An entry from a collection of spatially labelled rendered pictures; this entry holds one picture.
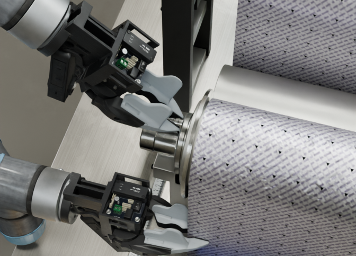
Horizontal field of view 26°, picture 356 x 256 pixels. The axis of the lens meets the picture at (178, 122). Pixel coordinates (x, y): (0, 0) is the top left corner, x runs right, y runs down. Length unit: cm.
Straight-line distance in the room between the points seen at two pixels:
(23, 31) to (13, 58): 184
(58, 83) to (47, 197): 20
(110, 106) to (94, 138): 49
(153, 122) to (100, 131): 48
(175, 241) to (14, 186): 24
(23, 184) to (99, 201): 12
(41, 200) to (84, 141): 34
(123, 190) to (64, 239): 29
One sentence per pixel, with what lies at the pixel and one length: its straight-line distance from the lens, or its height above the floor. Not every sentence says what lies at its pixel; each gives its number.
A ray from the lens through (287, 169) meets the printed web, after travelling 95.
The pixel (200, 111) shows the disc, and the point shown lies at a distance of 95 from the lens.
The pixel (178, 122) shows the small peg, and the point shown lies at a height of 127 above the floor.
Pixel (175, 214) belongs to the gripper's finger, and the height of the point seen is 111.
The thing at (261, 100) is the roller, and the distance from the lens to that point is 108.
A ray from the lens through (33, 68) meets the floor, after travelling 270.
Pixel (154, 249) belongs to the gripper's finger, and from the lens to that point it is 111.
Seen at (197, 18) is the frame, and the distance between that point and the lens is 139.
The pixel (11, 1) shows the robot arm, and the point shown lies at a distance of 89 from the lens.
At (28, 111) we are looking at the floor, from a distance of 260.
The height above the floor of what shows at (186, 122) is 129.
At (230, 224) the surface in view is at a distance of 105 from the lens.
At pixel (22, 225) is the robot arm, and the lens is 122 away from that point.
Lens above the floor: 211
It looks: 57 degrees down
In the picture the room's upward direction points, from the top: straight up
